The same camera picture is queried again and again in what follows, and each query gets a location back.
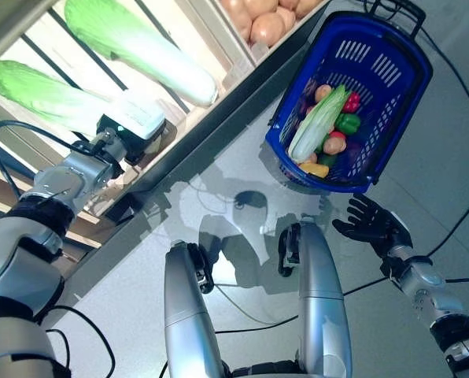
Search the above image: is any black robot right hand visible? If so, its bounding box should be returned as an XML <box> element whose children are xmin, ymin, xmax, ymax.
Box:
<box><xmin>331</xmin><ymin>193</ymin><xmax>413</xmax><ymax>259</ymax></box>

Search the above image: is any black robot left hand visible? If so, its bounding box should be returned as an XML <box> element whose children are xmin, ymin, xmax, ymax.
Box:
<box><xmin>95</xmin><ymin>113</ymin><xmax>168</xmax><ymax>166</ymax></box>

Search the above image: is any napa cabbage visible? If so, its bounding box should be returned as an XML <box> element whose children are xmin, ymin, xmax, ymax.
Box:
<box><xmin>0</xmin><ymin>59</ymin><xmax>167</xmax><ymax>139</ymax></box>
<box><xmin>287</xmin><ymin>83</ymin><xmax>349</xmax><ymax>163</ymax></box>
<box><xmin>64</xmin><ymin>0</ymin><xmax>220</xmax><ymax>108</ymax></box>

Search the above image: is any blue plastic shopping basket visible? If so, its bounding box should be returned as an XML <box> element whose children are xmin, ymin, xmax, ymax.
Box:
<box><xmin>264</xmin><ymin>0</ymin><xmax>434</xmax><ymax>194</ymax></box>

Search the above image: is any purple eggplant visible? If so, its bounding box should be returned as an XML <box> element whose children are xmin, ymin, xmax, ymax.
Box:
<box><xmin>345</xmin><ymin>141</ymin><xmax>364</xmax><ymax>165</ymax></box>

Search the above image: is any yellow bell pepper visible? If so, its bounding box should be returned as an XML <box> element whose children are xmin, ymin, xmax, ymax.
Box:
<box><xmin>299</xmin><ymin>162</ymin><xmax>331</xmax><ymax>179</ymax></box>

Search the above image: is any brown potato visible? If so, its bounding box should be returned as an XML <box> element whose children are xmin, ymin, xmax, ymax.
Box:
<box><xmin>249</xmin><ymin>11</ymin><xmax>287</xmax><ymax>45</ymax></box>
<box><xmin>323</xmin><ymin>131</ymin><xmax>349</xmax><ymax>155</ymax></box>
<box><xmin>315</xmin><ymin>84</ymin><xmax>334</xmax><ymax>103</ymax></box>

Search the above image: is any wooden display shelf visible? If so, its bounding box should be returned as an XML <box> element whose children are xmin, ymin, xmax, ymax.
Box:
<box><xmin>0</xmin><ymin>0</ymin><xmax>334</xmax><ymax>304</ymax></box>

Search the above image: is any green bell pepper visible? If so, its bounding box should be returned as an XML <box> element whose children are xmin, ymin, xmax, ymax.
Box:
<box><xmin>334</xmin><ymin>113</ymin><xmax>362</xmax><ymax>135</ymax></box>

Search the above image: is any slatted wooden cabbage crate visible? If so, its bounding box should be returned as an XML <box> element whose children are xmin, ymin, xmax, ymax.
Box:
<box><xmin>0</xmin><ymin>0</ymin><xmax>267</xmax><ymax>186</ymax></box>

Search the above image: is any red bell pepper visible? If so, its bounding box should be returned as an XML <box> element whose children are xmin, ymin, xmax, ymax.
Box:
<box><xmin>342</xmin><ymin>92</ymin><xmax>362</xmax><ymax>114</ymax></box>

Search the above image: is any wooden potato crate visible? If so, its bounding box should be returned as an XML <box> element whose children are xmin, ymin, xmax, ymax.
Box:
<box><xmin>212</xmin><ymin>0</ymin><xmax>332</xmax><ymax>70</ymax></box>

